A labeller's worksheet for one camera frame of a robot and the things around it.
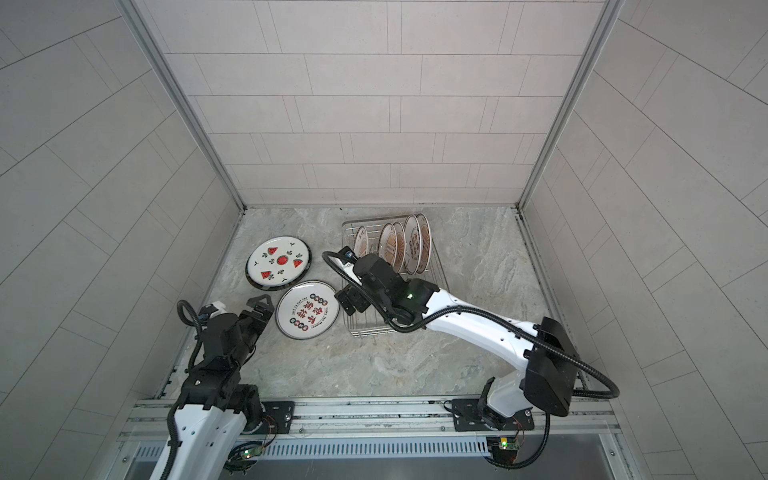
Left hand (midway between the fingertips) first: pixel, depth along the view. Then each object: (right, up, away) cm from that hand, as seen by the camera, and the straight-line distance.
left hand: (274, 301), depth 79 cm
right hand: (+21, +6, -6) cm, 22 cm away
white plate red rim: (+34, +14, +7) cm, 37 cm away
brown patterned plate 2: (+41, +14, +5) cm, 44 cm away
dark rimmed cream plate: (-6, +5, +17) cm, 19 cm away
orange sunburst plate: (+21, +15, +17) cm, 31 cm away
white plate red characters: (+6, -5, +10) cm, 12 cm away
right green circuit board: (+59, -31, -11) cm, 68 cm away
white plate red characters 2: (+30, +14, +17) cm, 37 cm away
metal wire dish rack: (+24, -8, +6) cm, 26 cm away
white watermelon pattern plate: (-8, +14, +23) cm, 28 cm away
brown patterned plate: (+38, +15, +15) cm, 43 cm away
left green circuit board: (+2, -29, -15) cm, 33 cm away
